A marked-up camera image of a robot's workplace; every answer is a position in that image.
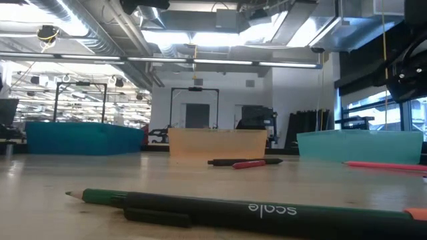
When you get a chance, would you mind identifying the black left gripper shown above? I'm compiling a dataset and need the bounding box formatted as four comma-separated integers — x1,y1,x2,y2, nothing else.
119,0,171,15

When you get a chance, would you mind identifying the black pen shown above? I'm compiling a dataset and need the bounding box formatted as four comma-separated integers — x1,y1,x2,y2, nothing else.
207,157,284,167

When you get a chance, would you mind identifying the red crayon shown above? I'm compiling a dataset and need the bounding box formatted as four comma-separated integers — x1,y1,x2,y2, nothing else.
232,159,267,170

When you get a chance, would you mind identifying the green pencil orange eraser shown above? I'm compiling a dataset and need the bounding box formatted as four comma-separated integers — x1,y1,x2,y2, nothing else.
65,188,427,223

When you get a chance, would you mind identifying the neon pink pencil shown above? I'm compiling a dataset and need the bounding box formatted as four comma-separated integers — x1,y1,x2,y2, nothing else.
342,161,427,172

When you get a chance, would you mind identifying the long linear ceiling light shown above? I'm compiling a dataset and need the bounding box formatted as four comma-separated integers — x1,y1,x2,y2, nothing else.
0,51,323,69

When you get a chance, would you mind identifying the dark teal plastic bin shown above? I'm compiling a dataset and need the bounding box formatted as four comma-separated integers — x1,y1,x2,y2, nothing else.
25,121,145,156

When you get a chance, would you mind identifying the orange translucent plastic bin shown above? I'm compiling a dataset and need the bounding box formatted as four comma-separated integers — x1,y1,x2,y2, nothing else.
167,128,268,159

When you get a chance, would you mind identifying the black equipment rack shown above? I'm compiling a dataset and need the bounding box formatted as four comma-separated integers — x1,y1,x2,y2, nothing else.
242,105,278,144

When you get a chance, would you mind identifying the black monitor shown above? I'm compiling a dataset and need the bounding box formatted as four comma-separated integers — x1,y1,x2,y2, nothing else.
0,98,20,127

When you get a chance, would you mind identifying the black desk equipment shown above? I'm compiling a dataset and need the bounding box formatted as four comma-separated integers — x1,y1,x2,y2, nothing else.
0,125,26,157

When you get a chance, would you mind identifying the black curtain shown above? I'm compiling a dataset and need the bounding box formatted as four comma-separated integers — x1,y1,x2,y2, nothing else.
285,109,331,149

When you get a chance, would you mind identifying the black shelf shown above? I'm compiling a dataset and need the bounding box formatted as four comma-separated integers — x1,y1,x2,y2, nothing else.
335,115,375,130

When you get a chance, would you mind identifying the light teal plastic bin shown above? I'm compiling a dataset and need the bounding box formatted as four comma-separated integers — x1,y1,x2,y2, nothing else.
296,129,424,165

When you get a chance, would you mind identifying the silver spiral ventilation duct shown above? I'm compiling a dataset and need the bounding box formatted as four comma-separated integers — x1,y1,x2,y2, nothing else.
29,0,164,89

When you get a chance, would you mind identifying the ceiling cable reel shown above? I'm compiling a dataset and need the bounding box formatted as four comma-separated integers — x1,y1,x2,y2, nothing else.
36,25,61,44

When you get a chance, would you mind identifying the black metal station frame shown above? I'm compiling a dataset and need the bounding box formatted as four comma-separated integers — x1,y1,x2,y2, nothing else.
169,87,220,129
53,81,107,123

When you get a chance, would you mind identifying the silver rectangular ventilation duct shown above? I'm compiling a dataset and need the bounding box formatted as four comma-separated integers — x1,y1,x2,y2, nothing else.
266,0,406,53

